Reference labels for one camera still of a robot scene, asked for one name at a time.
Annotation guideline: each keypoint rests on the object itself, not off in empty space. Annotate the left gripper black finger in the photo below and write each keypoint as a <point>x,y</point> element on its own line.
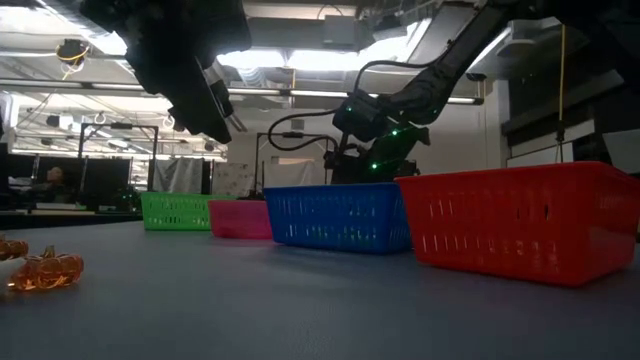
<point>200,105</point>
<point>220,85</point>

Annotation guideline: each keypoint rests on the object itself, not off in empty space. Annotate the translucent orange pumpkin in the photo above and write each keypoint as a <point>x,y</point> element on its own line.
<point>10,248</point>
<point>47,272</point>

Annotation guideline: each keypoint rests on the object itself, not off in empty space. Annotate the green plastic basket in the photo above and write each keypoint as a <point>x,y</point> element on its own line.
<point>175,195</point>

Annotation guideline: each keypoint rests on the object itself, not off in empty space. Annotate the white drawing board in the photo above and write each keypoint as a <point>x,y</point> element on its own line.
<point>232,178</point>

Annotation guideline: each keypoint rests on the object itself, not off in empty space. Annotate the red plastic basket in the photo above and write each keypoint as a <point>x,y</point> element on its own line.
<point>550,190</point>

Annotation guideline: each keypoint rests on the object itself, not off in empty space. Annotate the pink plastic bowl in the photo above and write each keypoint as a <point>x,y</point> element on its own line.
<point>240,220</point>

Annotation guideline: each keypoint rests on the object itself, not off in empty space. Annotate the ceiling tube light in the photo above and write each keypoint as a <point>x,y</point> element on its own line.
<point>320,94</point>
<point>260,92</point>

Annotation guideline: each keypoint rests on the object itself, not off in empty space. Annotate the blue plastic basket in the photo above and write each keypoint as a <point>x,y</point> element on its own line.
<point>340,192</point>

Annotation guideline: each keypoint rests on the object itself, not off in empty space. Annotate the grey hanging cloth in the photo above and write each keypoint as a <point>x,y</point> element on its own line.
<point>177,175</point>

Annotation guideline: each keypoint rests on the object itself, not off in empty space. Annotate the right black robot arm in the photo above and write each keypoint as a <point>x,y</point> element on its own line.
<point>450,65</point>

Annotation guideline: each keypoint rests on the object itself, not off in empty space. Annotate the person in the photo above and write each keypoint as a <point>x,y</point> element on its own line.
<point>52,181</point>

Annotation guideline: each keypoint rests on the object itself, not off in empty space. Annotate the black workbench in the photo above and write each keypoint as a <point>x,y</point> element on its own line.
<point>60,220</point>

